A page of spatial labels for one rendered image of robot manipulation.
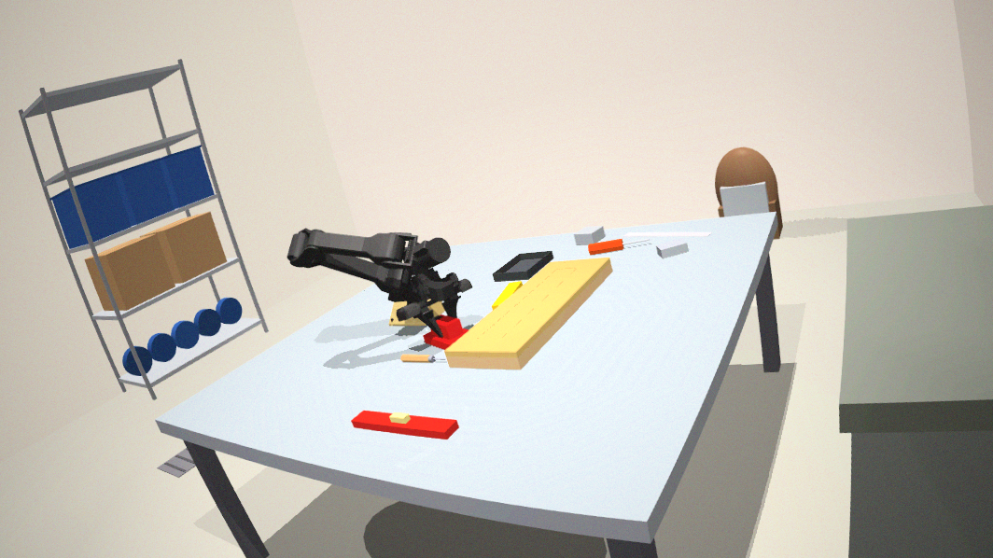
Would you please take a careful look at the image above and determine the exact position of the red flat bar with yellow block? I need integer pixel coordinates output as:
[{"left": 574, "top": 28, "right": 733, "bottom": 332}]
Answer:
[{"left": 351, "top": 411, "right": 459, "bottom": 439}]

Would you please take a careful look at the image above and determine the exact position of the orange hexagonal rod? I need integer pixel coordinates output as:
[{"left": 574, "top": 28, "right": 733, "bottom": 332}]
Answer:
[{"left": 588, "top": 238, "right": 651, "bottom": 255}]

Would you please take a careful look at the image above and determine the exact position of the white flat bar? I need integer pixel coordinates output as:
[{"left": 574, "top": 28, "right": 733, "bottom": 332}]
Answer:
[{"left": 624, "top": 232, "right": 712, "bottom": 237}]

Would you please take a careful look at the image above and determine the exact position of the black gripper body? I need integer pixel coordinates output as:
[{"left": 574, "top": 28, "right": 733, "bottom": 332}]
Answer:
[{"left": 397, "top": 267, "right": 473, "bottom": 322}]

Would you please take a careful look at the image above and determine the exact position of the awl with tan handle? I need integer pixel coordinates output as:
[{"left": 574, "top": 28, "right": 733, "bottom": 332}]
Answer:
[{"left": 400, "top": 355, "right": 446, "bottom": 363}]

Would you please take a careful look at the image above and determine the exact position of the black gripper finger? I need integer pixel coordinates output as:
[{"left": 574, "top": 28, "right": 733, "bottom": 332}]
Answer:
[
  {"left": 441, "top": 296, "right": 461, "bottom": 318},
  {"left": 413, "top": 309, "right": 443, "bottom": 338}
]

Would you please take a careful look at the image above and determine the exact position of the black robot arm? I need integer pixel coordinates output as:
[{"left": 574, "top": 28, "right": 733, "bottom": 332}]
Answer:
[{"left": 287, "top": 229, "right": 460, "bottom": 304}]

